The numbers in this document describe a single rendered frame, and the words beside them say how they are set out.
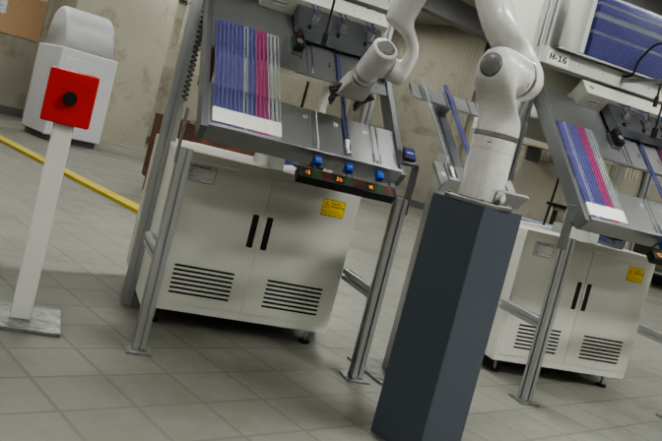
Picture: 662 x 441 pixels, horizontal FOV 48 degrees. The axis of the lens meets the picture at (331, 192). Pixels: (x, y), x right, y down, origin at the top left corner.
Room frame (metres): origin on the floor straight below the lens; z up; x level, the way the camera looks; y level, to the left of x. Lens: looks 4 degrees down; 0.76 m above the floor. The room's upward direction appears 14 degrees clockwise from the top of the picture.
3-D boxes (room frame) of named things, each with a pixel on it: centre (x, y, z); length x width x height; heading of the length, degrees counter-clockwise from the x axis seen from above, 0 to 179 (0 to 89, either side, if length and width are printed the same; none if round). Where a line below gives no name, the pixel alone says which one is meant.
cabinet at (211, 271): (2.94, 0.33, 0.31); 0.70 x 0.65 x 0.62; 111
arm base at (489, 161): (2.06, -0.40, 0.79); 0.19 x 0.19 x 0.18
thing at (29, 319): (2.24, 0.83, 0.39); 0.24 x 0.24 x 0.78; 21
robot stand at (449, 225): (2.06, -0.40, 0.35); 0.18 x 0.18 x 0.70; 42
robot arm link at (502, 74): (2.03, -0.38, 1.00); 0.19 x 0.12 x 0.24; 138
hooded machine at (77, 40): (8.73, 3.26, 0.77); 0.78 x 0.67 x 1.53; 43
